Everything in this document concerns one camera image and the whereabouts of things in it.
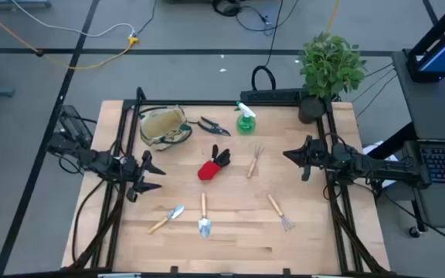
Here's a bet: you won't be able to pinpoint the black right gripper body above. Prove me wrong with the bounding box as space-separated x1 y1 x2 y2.
301 134 328 182

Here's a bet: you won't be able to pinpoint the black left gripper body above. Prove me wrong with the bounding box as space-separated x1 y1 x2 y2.
121 151 146 204

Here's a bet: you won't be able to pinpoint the wide wooden-handled trowel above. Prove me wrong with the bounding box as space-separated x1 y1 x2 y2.
147 204 186 236

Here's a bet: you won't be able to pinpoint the wire hand rake wooden handle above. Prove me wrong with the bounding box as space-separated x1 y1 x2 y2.
266 192 296 232

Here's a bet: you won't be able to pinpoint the red black gardening glove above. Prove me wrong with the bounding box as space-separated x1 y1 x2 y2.
197 144 232 181

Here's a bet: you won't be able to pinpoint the green spray bottle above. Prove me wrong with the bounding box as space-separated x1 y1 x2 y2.
233 100 257 136

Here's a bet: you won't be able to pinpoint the dark green pruning shears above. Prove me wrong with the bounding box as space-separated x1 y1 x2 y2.
196 115 232 137

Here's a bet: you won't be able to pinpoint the beige green gardening bag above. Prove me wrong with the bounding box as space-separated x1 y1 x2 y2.
137 104 193 152

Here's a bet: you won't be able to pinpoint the black plant pot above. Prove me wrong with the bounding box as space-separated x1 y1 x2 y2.
297 95 327 125

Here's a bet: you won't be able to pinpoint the white paper sheet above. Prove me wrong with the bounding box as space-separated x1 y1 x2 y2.
362 141 398 188

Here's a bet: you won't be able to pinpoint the black perforated metal box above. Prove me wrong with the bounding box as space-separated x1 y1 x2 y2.
239 87 311 103

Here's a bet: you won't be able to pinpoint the black diagonal stand leg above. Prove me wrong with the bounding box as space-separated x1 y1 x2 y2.
367 122 416 160

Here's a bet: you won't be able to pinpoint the green leafy plant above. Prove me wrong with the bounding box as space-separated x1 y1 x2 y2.
297 31 369 100

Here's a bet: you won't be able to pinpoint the grey desk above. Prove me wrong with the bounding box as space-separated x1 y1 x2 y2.
391 49 445 229

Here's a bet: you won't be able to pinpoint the three-prong cultivator wooden handle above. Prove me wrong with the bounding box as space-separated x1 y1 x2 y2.
246 144 266 179

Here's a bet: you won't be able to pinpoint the narrow wooden-handled trowel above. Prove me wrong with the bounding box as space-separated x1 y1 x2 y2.
197 192 212 239

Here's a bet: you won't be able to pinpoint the thin black cable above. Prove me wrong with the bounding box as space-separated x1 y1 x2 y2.
380 189 445 251
351 68 396 103
364 62 396 78
355 73 399 120
136 0 158 36

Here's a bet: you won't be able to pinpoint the black aluminium table frame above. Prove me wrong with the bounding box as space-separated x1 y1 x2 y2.
60 86 392 278

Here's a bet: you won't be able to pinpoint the thick black cable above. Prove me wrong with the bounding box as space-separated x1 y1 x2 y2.
70 179 107 266

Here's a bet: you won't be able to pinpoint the coiled black cable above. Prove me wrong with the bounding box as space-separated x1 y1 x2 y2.
250 0 285 92

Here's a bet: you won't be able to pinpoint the yellow extension cable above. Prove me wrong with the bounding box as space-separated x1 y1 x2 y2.
0 0 141 71
325 0 341 34

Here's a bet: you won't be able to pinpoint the white cable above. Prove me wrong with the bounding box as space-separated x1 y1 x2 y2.
12 0 137 39

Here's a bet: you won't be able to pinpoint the black cable bundle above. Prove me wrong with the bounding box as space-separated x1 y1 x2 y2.
211 0 301 36

